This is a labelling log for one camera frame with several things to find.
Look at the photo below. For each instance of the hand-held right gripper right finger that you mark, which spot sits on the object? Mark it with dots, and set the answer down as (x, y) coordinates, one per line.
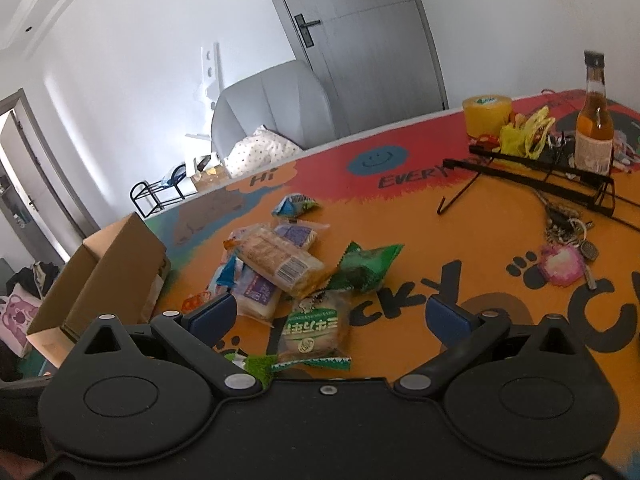
(447, 317)

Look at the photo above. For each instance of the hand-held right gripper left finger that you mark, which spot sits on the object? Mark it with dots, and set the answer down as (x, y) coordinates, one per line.
(215, 312)

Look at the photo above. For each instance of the small orange snack packet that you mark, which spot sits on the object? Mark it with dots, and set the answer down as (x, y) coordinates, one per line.
(196, 304)

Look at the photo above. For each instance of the blue white snack packet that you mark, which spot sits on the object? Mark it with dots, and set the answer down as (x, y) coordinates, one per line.
(225, 275)

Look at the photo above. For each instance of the white packet purple label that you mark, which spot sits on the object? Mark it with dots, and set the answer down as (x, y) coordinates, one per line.
(257, 292)

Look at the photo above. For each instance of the small green snack packet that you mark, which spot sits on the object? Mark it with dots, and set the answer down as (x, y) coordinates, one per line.
(255, 365)

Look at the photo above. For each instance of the clear cracker packet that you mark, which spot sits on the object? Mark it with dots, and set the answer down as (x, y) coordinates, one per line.
(275, 260)

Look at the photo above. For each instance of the green zigzag snack packet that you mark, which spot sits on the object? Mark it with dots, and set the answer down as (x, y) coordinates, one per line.
(367, 265)

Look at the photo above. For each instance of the green label bread packet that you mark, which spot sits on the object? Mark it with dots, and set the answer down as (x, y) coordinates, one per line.
(310, 330)

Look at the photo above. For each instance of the colourful printed table mat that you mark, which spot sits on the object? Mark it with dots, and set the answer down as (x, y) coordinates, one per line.
(450, 240)

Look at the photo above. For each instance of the purple label bread packet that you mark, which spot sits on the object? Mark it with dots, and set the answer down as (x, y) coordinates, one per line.
(300, 234)

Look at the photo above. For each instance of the small teal snack packet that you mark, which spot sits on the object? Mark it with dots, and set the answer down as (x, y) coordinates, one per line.
(295, 205)

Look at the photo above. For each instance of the printed cardboard box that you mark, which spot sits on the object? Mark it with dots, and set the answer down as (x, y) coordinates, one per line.
(207, 177)

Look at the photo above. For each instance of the black shoe rack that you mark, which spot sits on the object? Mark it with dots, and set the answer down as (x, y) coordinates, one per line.
(133, 199)

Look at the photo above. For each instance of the blue item on rack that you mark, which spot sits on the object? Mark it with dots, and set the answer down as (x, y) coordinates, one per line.
(176, 176)

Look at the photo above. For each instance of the bunch of keys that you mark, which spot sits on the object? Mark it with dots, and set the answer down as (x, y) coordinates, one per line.
(567, 227)

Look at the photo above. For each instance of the white dotted pillow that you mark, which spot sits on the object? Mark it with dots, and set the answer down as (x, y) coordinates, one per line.
(260, 152)

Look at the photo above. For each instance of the dark clothes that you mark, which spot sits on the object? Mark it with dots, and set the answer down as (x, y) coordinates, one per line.
(30, 277)

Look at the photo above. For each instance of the yellow plastic bag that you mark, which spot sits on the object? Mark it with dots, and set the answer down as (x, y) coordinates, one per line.
(520, 140)

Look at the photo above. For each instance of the pink bear tote bag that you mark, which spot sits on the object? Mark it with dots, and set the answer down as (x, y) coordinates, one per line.
(15, 317)

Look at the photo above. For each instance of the yellow tape roll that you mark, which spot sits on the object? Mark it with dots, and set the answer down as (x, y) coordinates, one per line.
(485, 115)

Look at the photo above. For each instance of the grey armchair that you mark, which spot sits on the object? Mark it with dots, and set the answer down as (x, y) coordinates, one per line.
(280, 100)

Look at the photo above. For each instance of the glass bottle orange drink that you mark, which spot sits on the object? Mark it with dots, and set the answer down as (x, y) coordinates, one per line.
(594, 130)

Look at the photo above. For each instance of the open interior door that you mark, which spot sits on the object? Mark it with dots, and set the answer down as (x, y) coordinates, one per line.
(25, 160)

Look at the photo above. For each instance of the white board with holes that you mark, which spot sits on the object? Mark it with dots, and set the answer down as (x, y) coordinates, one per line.
(207, 67)

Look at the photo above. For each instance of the grey door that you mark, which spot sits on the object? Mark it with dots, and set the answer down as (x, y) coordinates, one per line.
(370, 50)

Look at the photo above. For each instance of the grey door frame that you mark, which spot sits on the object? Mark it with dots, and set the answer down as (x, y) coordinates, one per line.
(56, 160)

